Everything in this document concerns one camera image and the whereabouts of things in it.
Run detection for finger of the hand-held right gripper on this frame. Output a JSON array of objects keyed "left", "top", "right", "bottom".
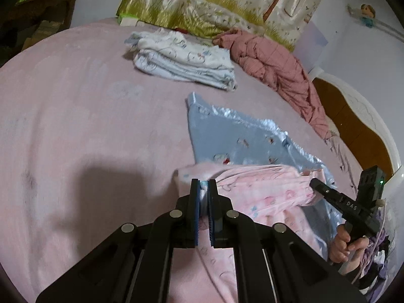
[{"left": 309, "top": 178, "right": 347, "bottom": 209}]

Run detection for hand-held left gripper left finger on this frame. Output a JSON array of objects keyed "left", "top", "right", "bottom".
[{"left": 35, "top": 178, "right": 203, "bottom": 303}]

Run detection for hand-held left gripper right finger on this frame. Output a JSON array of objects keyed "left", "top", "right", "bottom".
[{"left": 208, "top": 178, "right": 368, "bottom": 303}]

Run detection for pink cartoon print pants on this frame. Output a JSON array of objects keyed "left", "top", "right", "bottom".
[{"left": 169, "top": 162, "right": 332, "bottom": 303}]

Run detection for person's right forearm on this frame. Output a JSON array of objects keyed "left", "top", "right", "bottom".
[{"left": 335, "top": 257, "right": 363, "bottom": 280}]

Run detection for blue satin trim pants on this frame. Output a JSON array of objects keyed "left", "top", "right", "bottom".
[{"left": 186, "top": 92, "right": 340, "bottom": 259}]

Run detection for white blue print folded pants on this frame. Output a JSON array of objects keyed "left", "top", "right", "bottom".
[{"left": 133, "top": 54, "right": 238, "bottom": 93}]

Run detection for white cat print folded pants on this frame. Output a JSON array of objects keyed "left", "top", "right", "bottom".
[{"left": 129, "top": 28, "right": 234, "bottom": 70}]

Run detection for person's right hand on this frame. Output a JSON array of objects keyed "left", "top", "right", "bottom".
[{"left": 328, "top": 221, "right": 370, "bottom": 264}]

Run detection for purple cloth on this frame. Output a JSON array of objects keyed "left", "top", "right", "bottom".
[{"left": 363, "top": 229, "right": 393, "bottom": 291}]

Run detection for mauve crumpled sheet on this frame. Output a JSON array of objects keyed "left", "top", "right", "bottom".
[{"left": 325, "top": 126, "right": 367, "bottom": 193}]

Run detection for white and wood headboard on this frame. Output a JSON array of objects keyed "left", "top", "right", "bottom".
[{"left": 308, "top": 69, "right": 404, "bottom": 193}]

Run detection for pink checked quilt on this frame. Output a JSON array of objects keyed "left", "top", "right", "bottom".
[{"left": 212, "top": 28, "right": 335, "bottom": 139}]

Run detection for small doll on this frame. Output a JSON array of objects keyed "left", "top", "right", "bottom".
[{"left": 360, "top": 4, "right": 376, "bottom": 27}]

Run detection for tree print curtain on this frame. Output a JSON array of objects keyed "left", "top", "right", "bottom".
[{"left": 116, "top": 0, "right": 335, "bottom": 53}]

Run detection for dark wooden desk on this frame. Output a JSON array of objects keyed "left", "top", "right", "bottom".
[{"left": 0, "top": 0, "right": 78, "bottom": 51}]

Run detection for white wall pipe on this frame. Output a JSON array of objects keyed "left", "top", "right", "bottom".
[{"left": 347, "top": 5, "right": 404, "bottom": 38}]

